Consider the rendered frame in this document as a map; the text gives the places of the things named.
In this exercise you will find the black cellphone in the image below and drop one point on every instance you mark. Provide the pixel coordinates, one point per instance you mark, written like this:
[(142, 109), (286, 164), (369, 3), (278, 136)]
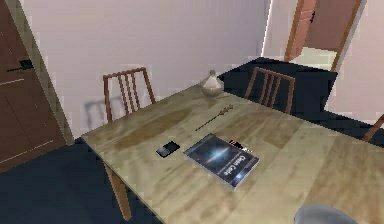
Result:
[(168, 149)]

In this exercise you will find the pale wooden dining table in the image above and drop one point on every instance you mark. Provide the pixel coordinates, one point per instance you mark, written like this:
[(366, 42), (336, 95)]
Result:
[(300, 160)]

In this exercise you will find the dark blue book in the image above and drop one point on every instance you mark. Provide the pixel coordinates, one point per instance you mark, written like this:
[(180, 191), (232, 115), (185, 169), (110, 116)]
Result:
[(221, 160)]

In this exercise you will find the black remote control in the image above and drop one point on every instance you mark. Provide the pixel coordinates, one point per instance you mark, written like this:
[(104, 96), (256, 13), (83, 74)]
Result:
[(240, 145)]

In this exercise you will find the brown wooden slatted chair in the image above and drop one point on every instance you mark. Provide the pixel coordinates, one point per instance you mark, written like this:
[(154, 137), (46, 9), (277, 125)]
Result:
[(270, 90), (374, 130), (128, 93)]

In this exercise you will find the reddish brown room door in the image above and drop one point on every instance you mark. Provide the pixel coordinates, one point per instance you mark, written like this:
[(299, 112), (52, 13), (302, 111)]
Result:
[(305, 28)]

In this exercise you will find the grey round bowl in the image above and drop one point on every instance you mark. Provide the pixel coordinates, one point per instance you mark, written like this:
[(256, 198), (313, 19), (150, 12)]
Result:
[(323, 215)]

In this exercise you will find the dark brown room door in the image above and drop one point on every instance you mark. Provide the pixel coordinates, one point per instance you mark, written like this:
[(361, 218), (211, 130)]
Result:
[(23, 100)]

